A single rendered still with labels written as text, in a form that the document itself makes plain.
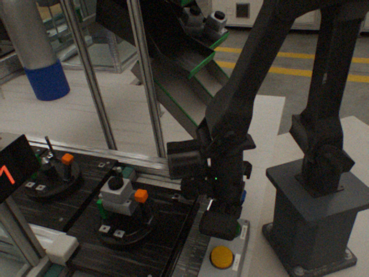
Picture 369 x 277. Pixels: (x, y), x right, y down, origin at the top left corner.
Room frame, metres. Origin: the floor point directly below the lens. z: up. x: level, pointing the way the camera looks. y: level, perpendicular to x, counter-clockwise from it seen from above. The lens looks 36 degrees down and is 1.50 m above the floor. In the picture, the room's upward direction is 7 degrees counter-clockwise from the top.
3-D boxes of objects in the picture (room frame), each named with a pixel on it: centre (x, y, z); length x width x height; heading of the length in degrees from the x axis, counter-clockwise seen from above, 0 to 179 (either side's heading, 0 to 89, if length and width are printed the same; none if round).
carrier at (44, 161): (0.62, 0.35, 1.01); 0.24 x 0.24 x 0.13; 65
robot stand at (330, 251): (0.41, -0.25, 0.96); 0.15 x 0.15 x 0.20; 12
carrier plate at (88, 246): (0.45, 0.14, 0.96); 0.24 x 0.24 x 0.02; 65
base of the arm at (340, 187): (0.42, -0.25, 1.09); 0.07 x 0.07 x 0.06; 12
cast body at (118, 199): (0.46, 0.15, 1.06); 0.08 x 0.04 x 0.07; 65
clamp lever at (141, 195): (0.43, 0.10, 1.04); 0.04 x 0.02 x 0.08; 65
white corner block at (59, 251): (0.40, 0.27, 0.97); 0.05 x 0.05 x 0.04; 65
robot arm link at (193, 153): (0.40, -0.03, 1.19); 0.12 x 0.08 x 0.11; 92
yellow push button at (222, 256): (0.34, -0.04, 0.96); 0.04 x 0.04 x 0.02
